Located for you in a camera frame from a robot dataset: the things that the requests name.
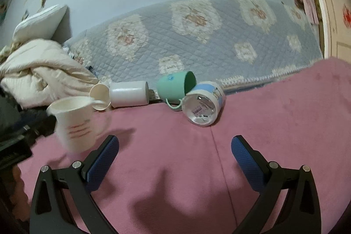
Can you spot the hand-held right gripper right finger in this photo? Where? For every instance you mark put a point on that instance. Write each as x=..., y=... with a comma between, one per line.
x=245, y=161

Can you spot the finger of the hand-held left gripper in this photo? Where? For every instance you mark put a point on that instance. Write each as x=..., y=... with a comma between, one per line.
x=41, y=124

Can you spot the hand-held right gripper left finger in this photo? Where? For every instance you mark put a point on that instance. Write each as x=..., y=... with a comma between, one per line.
x=102, y=161

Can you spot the white red-striped paper cup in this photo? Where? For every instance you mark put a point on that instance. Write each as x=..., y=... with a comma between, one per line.
x=74, y=124

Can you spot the small white paper cup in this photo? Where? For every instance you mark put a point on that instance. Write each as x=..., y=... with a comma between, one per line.
x=99, y=95

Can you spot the clear blue-label plastic cup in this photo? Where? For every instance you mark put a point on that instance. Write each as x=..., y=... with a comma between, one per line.
x=203, y=108

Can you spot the white plastic cup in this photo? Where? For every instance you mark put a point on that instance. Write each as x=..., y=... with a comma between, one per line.
x=129, y=93

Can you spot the person's left hand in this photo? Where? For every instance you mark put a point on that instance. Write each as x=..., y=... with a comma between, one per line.
x=20, y=190

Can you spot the dark cloth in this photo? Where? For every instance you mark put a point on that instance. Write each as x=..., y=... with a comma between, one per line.
x=16, y=110

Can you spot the cream duvet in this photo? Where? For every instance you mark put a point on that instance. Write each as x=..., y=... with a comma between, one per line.
x=41, y=75

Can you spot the pink blanket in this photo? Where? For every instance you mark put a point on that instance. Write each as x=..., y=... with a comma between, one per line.
x=192, y=168

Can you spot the white pillow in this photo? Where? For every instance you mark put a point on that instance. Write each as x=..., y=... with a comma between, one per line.
x=38, y=23

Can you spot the green mug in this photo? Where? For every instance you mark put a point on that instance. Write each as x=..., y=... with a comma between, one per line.
x=172, y=86

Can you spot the blue quilted floral mat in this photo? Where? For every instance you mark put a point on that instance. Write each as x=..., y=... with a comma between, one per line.
x=197, y=39

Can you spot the cream door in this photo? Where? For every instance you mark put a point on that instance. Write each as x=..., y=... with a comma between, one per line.
x=331, y=9

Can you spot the red door decoration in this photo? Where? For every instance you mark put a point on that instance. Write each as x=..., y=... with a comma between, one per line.
x=346, y=16

